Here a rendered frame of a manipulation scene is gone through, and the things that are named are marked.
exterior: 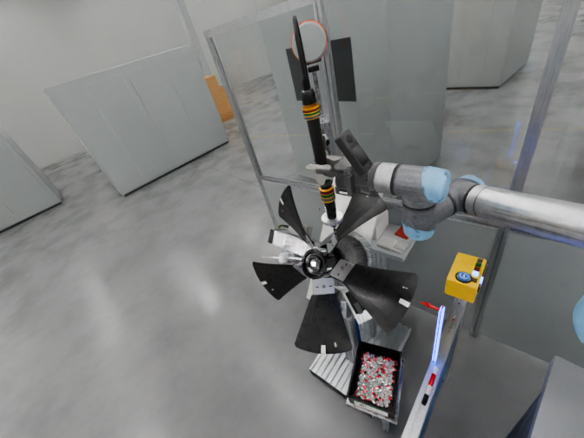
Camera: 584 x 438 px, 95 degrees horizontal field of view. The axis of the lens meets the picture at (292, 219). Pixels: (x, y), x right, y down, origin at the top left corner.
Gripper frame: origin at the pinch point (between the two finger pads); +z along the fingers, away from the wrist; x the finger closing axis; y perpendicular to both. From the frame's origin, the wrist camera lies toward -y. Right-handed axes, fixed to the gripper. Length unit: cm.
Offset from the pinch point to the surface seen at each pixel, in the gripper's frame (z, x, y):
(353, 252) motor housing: -0.8, 11.7, 48.0
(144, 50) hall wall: 1145, 516, -74
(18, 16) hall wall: 1186, 223, -235
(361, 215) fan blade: -6.4, 11.9, 26.7
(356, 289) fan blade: -11.5, -5.1, 46.8
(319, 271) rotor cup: 3.6, -5.9, 44.0
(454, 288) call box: -37, 21, 61
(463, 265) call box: -37, 31, 57
